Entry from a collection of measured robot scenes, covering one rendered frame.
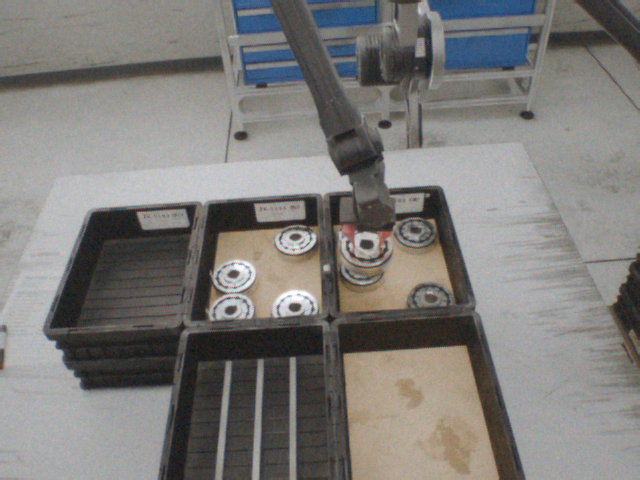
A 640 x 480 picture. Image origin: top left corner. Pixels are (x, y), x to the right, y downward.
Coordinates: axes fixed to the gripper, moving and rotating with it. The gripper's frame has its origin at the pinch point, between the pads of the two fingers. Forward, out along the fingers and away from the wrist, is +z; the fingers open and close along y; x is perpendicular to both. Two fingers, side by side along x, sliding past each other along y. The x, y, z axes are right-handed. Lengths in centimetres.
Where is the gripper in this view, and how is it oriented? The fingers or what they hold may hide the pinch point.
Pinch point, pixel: (366, 242)
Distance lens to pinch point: 113.8
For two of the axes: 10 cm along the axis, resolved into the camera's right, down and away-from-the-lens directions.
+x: 0.4, -7.4, 6.7
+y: 10.0, 0.0, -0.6
